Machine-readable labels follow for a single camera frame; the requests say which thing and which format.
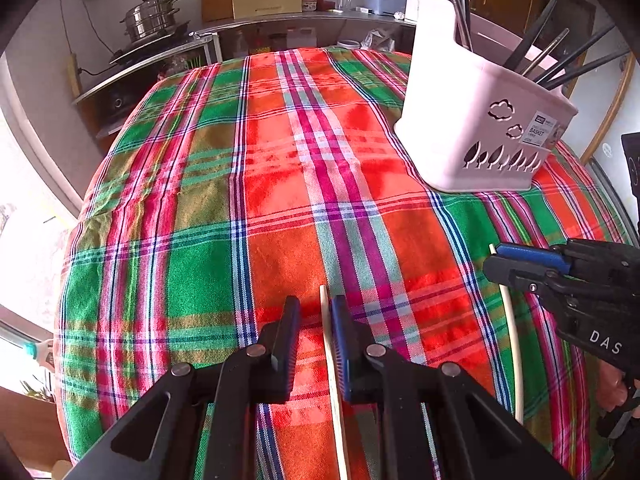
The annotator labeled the person's right hand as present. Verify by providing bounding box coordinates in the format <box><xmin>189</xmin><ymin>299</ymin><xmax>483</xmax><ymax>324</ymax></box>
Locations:
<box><xmin>597</xmin><ymin>360</ymin><xmax>640</xmax><ymax>411</ymax></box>

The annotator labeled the wall power strip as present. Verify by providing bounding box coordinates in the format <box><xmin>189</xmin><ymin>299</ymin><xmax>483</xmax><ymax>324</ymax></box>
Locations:
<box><xmin>67</xmin><ymin>55</ymin><xmax>84</xmax><ymax>99</ymax></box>

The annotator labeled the window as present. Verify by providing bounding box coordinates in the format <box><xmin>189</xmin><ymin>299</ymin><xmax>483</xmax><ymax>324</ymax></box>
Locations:
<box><xmin>0</xmin><ymin>55</ymin><xmax>83</xmax><ymax>361</ymax></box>

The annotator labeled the metal shelf counter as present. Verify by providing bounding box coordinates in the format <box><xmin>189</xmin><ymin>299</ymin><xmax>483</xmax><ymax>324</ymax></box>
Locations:
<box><xmin>72</xmin><ymin>9</ymin><xmax>418</xmax><ymax>141</ymax></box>

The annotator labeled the black power cable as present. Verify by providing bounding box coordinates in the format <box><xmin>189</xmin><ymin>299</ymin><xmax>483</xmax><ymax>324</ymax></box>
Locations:
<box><xmin>56</xmin><ymin>0</ymin><xmax>109</xmax><ymax>58</ymax></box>

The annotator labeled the crumpled plastic bag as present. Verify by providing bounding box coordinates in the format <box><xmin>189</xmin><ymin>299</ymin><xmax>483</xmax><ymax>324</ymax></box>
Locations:
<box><xmin>360</xmin><ymin>27</ymin><xmax>397</xmax><ymax>52</ymax></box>

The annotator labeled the plaid tablecloth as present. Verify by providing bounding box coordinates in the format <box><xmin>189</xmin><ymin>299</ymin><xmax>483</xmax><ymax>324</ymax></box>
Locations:
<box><xmin>55</xmin><ymin>46</ymin><xmax>628</xmax><ymax>480</ymax></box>

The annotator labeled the white bottle teal cap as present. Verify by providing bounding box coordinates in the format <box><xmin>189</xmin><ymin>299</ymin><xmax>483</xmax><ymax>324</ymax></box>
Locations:
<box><xmin>20</xmin><ymin>338</ymin><xmax>56</xmax><ymax>374</ymax></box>

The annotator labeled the water filter pitcher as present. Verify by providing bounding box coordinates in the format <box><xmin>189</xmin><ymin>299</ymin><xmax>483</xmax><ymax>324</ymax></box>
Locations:
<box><xmin>361</xmin><ymin>0</ymin><xmax>408</xmax><ymax>16</ymax></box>

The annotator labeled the steel steamer pot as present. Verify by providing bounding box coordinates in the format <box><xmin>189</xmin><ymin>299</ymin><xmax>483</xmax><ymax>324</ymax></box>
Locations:
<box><xmin>120</xmin><ymin>0</ymin><xmax>182</xmax><ymax>43</ymax></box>

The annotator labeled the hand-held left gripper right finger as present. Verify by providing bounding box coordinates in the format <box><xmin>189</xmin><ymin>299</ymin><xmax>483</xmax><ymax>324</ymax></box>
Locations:
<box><xmin>330</xmin><ymin>295</ymin><xmax>571</xmax><ymax>480</ymax></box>

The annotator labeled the gas stove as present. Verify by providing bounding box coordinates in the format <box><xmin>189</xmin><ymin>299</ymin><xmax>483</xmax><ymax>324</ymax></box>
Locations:
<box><xmin>107</xmin><ymin>20</ymin><xmax>194</xmax><ymax>66</ymax></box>

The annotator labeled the pink plastic basket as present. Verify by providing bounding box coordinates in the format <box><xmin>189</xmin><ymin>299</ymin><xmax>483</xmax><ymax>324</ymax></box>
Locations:
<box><xmin>393</xmin><ymin>0</ymin><xmax>579</xmax><ymax>194</ymax></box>

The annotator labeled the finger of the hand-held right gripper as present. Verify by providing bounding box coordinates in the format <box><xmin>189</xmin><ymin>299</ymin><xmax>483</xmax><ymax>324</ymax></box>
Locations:
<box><xmin>492</xmin><ymin>240</ymin><xmax>584</xmax><ymax>276</ymax></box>
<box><xmin>482</xmin><ymin>256</ymin><xmax>569</xmax><ymax>312</ymax></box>

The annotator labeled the pale wooden chopstick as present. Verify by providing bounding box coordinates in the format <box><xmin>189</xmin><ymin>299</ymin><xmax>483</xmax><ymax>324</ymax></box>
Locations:
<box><xmin>489</xmin><ymin>243</ymin><xmax>524</xmax><ymax>423</ymax></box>
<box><xmin>319</xmin><ymin>285</ymin><xmax>351</xmax><ymax>480</ymax></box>

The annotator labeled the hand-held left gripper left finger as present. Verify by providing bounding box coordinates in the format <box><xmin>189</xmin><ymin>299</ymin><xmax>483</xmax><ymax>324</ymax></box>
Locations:
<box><xmin>62</xmin><ymin>296</ymin><xmax>302</xmax><ymax>480</ymax></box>

